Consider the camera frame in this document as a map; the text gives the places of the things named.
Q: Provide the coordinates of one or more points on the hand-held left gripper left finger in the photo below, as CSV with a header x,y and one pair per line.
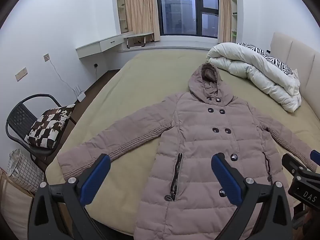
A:
x,y
96,180

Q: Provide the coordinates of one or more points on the black metal chair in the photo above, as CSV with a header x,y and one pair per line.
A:
x,y
18,117

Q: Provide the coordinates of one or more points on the narrow beige curtain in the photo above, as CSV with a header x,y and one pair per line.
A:
x,y
224,15

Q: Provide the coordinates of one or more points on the tall built-in shelf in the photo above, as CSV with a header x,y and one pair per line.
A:
x,y
122,7

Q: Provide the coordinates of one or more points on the beige wall socket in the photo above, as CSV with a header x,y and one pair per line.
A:
x,y
46,57

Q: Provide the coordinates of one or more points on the small folding table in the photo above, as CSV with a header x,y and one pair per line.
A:
x,y
140,35

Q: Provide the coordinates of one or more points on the zebra print pillow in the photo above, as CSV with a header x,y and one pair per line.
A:
x,y
272,60

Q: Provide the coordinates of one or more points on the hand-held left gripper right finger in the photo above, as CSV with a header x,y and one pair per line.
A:
x,y
225,180

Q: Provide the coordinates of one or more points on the beige double wall panel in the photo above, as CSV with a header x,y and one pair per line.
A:
x,y
21,73

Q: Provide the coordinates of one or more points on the white wall-mounted desk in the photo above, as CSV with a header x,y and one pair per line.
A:
x,y
100,46

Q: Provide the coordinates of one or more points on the white wifi router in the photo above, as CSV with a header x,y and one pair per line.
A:
x,y
80,95

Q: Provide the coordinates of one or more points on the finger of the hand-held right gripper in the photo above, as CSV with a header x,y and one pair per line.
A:
x,y
295,166
315,157

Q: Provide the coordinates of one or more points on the white folded duvet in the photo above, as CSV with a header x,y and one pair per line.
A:
x,y
260,77

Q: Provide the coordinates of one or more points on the mauve hooded down jacket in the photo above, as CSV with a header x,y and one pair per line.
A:
x,y
200,152

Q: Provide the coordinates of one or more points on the white grid laundry basket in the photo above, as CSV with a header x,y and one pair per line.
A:
x,y
23,172

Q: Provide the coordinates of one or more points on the beige padded headboard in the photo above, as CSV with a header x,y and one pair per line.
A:
x,y
297,52

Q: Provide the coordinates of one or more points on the wide beige curtain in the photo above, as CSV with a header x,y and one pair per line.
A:
x,y
141,12

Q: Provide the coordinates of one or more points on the narrow built-in shelf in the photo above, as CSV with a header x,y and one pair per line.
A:
x,y
234,20

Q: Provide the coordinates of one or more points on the dark framed window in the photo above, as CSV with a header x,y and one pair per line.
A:
x,y
185,10

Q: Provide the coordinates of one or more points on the light wooden frame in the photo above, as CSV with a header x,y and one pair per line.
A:
x,y
13,210

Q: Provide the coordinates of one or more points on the brown white patchwork cushion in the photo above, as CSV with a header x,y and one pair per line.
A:
x,y
48,126

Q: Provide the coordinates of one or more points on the bed with olive sheet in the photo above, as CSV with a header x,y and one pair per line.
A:
x,y
140,85

